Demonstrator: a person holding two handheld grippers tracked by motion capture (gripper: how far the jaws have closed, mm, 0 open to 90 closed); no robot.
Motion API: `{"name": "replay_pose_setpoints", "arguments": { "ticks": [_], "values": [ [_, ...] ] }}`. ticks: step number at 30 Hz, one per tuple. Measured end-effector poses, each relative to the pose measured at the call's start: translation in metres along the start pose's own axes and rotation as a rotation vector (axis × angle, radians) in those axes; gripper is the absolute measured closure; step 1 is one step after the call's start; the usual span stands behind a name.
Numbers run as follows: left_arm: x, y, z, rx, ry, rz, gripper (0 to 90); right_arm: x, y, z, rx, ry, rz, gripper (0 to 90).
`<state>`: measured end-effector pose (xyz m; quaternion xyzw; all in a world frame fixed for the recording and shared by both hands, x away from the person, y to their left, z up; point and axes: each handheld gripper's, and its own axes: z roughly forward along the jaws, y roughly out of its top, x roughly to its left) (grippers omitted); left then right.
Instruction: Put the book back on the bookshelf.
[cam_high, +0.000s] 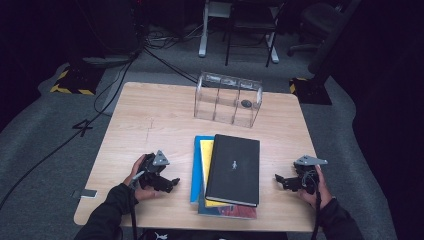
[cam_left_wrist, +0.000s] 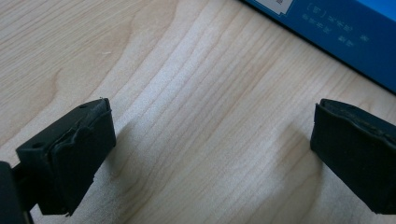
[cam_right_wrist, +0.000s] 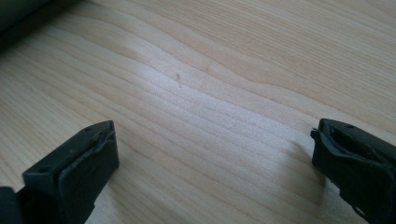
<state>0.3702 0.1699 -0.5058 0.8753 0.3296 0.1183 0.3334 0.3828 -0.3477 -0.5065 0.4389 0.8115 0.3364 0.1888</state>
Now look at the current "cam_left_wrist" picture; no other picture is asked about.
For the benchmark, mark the thin blue book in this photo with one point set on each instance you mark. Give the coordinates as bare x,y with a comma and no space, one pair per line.
348,31

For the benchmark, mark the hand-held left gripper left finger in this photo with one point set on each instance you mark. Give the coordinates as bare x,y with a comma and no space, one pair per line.
74,161

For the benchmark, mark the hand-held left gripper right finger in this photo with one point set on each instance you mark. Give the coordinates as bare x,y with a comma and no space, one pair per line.
355,158

